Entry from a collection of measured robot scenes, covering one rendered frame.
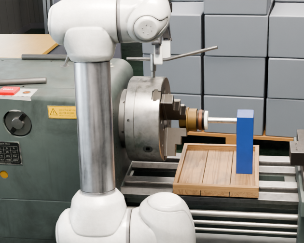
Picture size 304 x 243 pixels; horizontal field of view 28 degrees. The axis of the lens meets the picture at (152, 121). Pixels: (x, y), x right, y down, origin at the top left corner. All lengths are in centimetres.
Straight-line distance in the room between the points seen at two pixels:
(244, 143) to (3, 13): 619
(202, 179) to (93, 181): 63
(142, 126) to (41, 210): 48
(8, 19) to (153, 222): 674
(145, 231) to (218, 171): 66
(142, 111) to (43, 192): 46
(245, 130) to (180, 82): 222
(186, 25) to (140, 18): 269
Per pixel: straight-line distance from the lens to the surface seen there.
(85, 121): 166
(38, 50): 467
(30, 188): 220
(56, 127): 206
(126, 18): 159
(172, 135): 222
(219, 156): 239
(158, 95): 212
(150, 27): 156
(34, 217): 225
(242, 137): 220
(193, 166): 232
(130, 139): 212
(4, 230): 233
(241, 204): 219
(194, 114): 219
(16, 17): 847
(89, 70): 163
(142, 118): 210
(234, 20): 417
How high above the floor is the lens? 191
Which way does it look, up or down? 22 degrees down
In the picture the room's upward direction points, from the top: 3 degrees counter-clockwise
